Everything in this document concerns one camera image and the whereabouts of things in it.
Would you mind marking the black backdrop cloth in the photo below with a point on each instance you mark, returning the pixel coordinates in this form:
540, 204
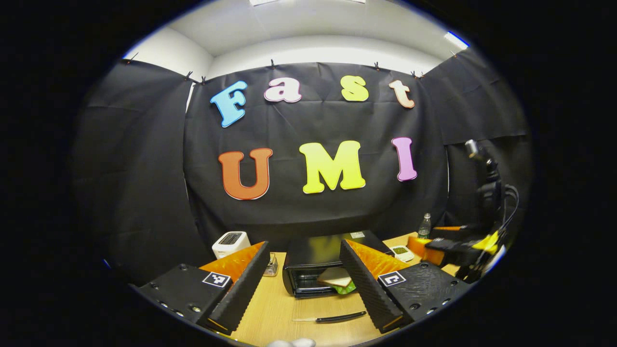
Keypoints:
289, 120

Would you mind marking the small ceiling light panel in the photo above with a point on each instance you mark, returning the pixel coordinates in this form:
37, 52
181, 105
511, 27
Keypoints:
455, 40

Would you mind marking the small clear holder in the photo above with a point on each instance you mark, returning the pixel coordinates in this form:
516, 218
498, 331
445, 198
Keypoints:
271, 265

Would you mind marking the white divided tray of beans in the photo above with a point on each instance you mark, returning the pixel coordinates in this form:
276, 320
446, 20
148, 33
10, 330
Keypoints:
401, 251

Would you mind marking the long ceiling light panel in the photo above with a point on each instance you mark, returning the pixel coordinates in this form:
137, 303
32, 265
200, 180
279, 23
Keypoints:
262, 2

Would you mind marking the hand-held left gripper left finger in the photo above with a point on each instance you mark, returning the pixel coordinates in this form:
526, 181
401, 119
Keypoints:
246, 289

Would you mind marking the sandwich with green lettuce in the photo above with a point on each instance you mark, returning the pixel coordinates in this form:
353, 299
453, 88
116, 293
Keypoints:
335, 277

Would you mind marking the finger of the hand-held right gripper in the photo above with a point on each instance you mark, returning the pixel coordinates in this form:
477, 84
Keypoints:
453, 250
458, 233

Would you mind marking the black electric oven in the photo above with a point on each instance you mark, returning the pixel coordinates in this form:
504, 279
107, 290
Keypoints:
308, 253

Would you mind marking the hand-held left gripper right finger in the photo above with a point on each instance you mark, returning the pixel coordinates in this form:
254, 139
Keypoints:
364, 289

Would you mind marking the clear plastic water bottle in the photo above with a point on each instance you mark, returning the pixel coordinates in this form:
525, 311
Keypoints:
424, 229

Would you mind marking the white toaster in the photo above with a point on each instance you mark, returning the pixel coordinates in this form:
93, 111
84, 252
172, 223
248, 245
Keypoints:
230, 245

